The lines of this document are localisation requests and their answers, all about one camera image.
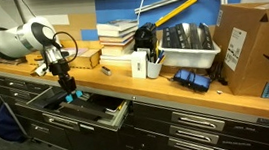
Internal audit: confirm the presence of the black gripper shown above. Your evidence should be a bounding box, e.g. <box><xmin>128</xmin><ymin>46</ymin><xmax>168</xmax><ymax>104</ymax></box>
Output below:
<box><xmin>43</xmin><ymin>43</ymin><xmax>78</xmax><ymax>98</ymax></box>

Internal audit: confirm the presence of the open grey metal drawer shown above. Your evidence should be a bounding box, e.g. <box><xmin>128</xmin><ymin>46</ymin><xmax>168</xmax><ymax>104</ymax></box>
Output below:
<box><xmin>12</xmin><ymin>78</ymin><xmax>135</xmax><ymax>143</ymax></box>

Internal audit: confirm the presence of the black flat case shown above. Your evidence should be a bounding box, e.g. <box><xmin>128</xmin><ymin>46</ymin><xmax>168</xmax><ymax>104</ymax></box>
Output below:
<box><xmin>32</xmin><ymin>89</ymin><xmax>70</xmax><ymax>112</ymax></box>

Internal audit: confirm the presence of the small white printed box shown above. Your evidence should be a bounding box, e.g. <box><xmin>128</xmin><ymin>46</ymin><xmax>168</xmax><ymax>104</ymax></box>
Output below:
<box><xmin>33</xmin><ymin>62</ymin><xmax>51</xmax><ymax>77</ymax></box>

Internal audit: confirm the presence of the dark brown wooden strip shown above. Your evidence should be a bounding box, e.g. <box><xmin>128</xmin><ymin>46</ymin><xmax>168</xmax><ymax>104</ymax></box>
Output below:
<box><xmin>57</xmin><ymin>97</ymin><xmax>115</xmax><ymax>125</ymax></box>

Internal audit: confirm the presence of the laser cut wooden box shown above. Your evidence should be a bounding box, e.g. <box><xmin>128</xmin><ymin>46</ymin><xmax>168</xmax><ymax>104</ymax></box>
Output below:
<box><xmin>60</xmin><ymin>44</ymin><xmax>104</xmax><ymax>72</ymax></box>

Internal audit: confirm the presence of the small silver metal clip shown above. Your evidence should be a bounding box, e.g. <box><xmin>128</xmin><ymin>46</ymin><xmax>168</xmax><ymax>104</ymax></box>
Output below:
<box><xmin>100</xmin><ymin>64</ymin><xmax>113</xmax><ymax>77</ymax></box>

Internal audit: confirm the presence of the shallow wooden tray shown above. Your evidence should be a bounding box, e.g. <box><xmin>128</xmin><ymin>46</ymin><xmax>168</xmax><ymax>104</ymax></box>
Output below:
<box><xmin>25</xmin><ymin>49</ymin><xmax>49</xmax><ymax>68</ymax></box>

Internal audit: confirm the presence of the black tablet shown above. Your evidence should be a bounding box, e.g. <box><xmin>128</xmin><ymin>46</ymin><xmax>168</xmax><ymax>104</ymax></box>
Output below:
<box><xmin>86</xmin><ymin>90</ymin><xmax>127</xmax><ymax>116</ymax></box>

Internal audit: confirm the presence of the white flat book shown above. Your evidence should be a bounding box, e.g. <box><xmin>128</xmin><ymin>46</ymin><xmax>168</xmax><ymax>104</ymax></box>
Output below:
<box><xmin>98</xmin><ymin>51</ymin><xmax>135</xmax><ymax>71</ymax></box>

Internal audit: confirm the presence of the yellow pencil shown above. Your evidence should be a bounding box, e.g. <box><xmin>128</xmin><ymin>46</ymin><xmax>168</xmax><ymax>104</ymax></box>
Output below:
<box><xmin>153</xmin><ymin>41</ymin><xmax>161</xmax><ymax>63</ymax></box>
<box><xmin>116</xmin><ymin>99</ymin><xmax>128</xmax><ymax>111</ymax></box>

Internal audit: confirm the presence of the beige thick book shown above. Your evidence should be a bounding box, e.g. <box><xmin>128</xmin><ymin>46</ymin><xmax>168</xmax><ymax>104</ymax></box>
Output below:
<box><xmin>99</xmin><ymin>39</ymin><xmax>136</xmax><ymax>59</ymax></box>

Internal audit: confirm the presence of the red brown book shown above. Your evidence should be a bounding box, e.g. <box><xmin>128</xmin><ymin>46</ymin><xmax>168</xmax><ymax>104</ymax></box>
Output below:
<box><xmin>98</xmin><ymin>32</ymin><xmax>137</xmax><ymax>46</ymax></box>

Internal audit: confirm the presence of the stack of dark boards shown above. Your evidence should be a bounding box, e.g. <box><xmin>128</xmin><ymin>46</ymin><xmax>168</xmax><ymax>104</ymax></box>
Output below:
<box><xmin>0</xmin><ymin>49</ymin><xmax>28</xmax><ymax>68</ymax></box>

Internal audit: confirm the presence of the thick white book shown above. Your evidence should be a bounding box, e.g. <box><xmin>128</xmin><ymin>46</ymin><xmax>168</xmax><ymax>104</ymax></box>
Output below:
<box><xmin>96</xmin><ymin>23</ymin><xmax>140</xmax><ymax>41</ymax></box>

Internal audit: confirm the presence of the dark blue bag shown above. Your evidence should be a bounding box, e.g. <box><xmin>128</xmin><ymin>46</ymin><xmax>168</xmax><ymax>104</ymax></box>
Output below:
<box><xmin>0</xmin><ymin>100</ymin><xmax>28</xmax><ymax>145</ymax></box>

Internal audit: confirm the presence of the tall white carton box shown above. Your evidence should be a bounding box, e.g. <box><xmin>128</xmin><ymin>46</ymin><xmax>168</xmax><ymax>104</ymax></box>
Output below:
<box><xmin>129</xmin><ymin>49</ymin><xmax>151</xmax><ymax>80</ymax></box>

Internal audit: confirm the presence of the grey cover book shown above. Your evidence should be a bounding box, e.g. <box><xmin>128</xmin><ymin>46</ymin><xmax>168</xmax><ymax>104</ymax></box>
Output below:
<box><xmin>95</xmin><ymin>16</ymin><xmax>140</xmax><ymax>34</ymax></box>

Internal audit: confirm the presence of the white pen cup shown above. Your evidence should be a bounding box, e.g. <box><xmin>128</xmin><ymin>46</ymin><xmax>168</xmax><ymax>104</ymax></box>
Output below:
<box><xmin>144</xmin><ymin>58</ymin><xmax>165</xmax><ymax>81</ymax></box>

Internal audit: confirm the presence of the black bulky device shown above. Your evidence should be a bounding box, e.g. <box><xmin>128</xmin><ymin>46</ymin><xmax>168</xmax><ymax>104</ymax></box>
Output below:
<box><xmin>130</xmin><ymin>20</ymin><xmax>160</xmax><ymax>56</ymax></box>

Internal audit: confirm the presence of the blue pen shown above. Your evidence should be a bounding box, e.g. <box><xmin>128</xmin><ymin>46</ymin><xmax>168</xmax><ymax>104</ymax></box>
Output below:
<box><xmin>155</xmin><ymin>49</ymin><xmax>166</xmax><ymax>64</ymax></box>

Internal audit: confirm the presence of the black ribbed panel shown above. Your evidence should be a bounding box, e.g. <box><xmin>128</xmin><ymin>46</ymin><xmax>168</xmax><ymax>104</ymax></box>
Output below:
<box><xmin>186</xmin><ymin>21</ymin><xmax>203</xmax><ymax>51</ymax></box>
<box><xmin>159</xmin><ymin>25</ymin><xmax>180</xmax><ymax>49</ymax></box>
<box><xmin>173</xmin><ymin>22</ymin><xmax>191</xmax><ymax>50</ymax></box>
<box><xmin>196</xmin><ymin>21</ymin><xmax>215</xmax><ymax>52</ymax></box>

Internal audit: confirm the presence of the blue and black pouch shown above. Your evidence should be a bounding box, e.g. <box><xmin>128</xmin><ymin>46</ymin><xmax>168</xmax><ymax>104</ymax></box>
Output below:
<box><xmin>171</xmin><ymin>65</ymin><xmax>214</xmax><ymax>96</ymax></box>

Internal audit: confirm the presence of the white plastic bin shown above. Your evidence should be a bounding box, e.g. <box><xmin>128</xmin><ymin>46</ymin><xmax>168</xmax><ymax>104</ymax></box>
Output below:
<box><xmin>156</xmin><ymin>32</ymin><xmax>224</xmax><ymax>74</ymax></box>

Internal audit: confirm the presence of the long yellow bar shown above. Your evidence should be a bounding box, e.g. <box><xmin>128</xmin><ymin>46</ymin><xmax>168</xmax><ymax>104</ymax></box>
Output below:
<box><xmin>151</xmin><ymin>0</ymin><xmax>201</xmax><ymax>28</ymax></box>

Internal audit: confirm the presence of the large brown cardboard box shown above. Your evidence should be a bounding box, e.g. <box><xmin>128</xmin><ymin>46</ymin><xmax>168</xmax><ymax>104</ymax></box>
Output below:
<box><xmin>208</xmin><ymin>0</ymin><xmax>269</xmax><ymax>108</ymax></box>

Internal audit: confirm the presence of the black drawer with steel handle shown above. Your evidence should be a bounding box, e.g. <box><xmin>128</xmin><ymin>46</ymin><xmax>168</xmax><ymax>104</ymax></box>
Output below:
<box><xmin>133</xmin><ymin>110</ymin><xmax>269</xmax><ymax>150</ymax></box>
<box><xmin>130</xmin><ymin>88</ymin><xmax>269</xmax><ymax>150</ymax></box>
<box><xmin>14</xmin><ymin>95</ymin><xmax>123</xmax><ymax>150</ymax></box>
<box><xmin>0</xmin><ymin>69</ymin><xmax>51</xmax><ymax>99</ymax></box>
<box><xmin>130</xmin><ymin>125</ymin><xmax>244</xmax><ymax>150</ymax></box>
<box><xmin>0</xmin><ymin>80</ymin><xmax>41</xmax><ymax>107</ymax></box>

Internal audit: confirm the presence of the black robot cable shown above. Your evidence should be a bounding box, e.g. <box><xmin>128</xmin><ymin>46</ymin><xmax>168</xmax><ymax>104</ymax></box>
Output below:
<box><xmin>50</xmin><ymin>29</ymin><xmax>81</xmax><ymax>66</ymax></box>

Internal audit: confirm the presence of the white cable tie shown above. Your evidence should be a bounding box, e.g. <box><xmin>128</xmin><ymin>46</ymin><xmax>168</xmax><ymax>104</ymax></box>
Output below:
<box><xmin>134</xmin><ymin>0</ymin><xmax>151</xmax><ymax>22</ymax></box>

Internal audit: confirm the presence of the black cable bundle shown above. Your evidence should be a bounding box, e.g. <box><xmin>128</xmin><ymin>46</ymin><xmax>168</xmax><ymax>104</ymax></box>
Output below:
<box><xmin>204</xmin><ymin>57</ymin><xmax>229</xmax><ymax>88</ymax></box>

